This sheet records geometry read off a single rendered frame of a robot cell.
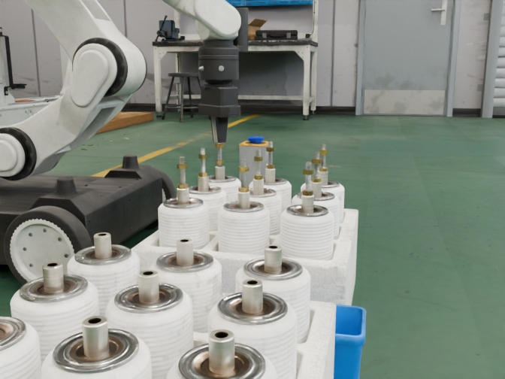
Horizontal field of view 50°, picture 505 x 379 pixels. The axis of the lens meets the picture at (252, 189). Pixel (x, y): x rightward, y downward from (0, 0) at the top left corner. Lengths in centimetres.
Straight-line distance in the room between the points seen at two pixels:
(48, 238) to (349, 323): 70
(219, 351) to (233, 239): 52
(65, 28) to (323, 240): 85
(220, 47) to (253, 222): 41
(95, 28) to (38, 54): 589
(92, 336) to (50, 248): 79
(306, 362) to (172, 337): 15
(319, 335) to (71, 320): 29
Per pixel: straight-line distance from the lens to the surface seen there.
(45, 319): 64
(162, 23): 552
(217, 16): 117
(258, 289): 57
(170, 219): 100
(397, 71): 606
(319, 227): 94
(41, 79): 729
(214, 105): 120
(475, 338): 115
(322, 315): 75
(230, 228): 97
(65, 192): 133
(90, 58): 137
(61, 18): 146
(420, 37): 608
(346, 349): 84
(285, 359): 58
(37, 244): 131
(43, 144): 151
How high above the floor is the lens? 50
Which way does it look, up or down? 13 degrees down
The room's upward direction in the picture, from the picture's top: straight up
